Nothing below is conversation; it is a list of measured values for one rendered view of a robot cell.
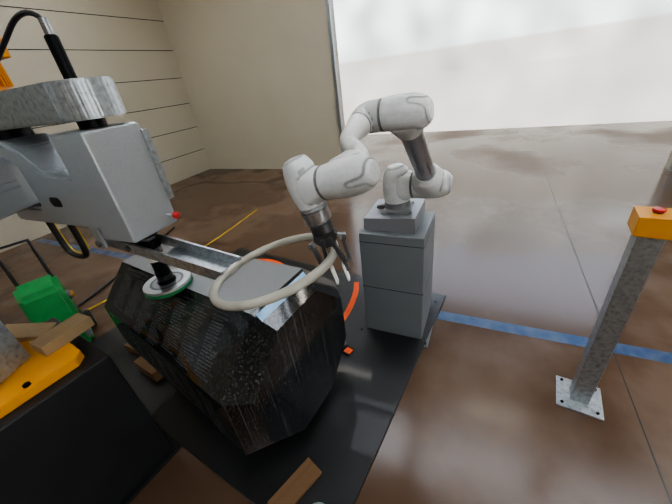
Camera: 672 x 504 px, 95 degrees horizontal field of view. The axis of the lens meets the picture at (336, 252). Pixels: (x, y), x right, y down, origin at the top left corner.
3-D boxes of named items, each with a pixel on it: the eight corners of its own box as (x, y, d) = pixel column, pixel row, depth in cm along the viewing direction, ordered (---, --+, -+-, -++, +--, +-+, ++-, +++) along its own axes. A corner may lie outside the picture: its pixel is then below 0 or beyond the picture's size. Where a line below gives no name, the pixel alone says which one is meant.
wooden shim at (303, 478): (280, 522, 133) (280, 520, 132) (267, 503, 140) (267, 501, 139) (322, 473, 148) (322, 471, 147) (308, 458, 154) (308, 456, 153)
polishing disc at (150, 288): (199, 278, 148) (198, 276, 147) (154, 302, 134) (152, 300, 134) (179, 265, 161) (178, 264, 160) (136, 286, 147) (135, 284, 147)
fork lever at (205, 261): (94, 247, 139) (89, 238, 136) (133, 228, 153) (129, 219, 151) (217, 288, 117) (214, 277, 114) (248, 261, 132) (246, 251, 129)
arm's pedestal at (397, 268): (378, 291, 266) (373, 204, 226) (438, 302, 245) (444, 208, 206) (357, 332, 227) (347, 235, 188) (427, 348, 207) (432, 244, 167)
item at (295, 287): (183, 312, 106) (178, 305, 105) (264, 244, 144) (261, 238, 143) (297, 314, 82) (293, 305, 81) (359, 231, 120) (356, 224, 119)
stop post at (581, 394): (603, 421, 154) (708, 225, 101) (555, 404, 164) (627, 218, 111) (599, 389, 169) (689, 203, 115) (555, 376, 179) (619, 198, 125)
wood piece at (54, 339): (47, 357, 128) (40, 348, 126) (34, 351, 132) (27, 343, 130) (95, 324, 144) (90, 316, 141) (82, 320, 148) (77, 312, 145)
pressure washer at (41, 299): (48, 342, 259) (-24, 253, 216) (96, 319, 278) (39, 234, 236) (51, 364, 235) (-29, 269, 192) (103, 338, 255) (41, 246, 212)
